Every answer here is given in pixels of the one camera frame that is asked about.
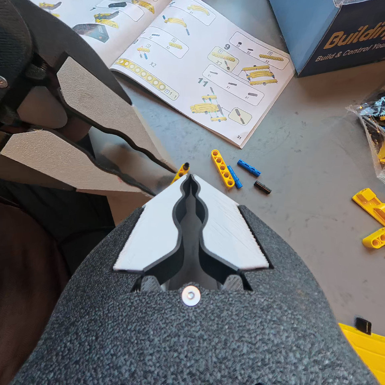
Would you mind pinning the grey desk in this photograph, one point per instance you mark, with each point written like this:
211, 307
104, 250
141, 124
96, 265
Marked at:
300, 195

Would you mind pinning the open instruction booklet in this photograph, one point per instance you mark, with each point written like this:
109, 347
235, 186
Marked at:
195, 90

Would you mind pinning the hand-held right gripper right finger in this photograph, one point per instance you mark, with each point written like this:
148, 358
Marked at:
231, 237

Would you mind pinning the dark blue kit box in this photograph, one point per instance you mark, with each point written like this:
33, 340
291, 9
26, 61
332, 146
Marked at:
346, 45

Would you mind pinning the blue connector pin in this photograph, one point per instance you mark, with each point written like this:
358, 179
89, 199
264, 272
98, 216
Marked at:
235, 177
249, 167

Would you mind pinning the person's legs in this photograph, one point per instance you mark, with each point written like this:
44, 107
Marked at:
75, 216

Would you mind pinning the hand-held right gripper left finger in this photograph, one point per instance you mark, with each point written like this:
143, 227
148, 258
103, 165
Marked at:
147, 237

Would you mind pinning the yellow five-hole beam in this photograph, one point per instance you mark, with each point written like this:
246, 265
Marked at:
180, 174
222, 168

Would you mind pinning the black square connector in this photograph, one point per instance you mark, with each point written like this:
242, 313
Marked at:
362, 325

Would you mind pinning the person's brown sweater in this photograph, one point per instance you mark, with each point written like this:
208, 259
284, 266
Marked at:
24, 300

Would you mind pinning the yellow three-hole beam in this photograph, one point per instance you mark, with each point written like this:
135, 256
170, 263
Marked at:
374, 239

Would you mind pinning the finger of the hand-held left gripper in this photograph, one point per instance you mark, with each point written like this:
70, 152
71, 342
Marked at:
51, 156
96, 99

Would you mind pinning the yellow angled panel piece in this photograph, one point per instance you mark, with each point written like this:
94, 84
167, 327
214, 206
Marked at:
368, 201

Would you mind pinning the large yellow panel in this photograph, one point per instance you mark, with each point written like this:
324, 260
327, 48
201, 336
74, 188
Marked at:
367, 352

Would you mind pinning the plastic bag of yellow parts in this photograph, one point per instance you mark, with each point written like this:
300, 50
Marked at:
376, 135

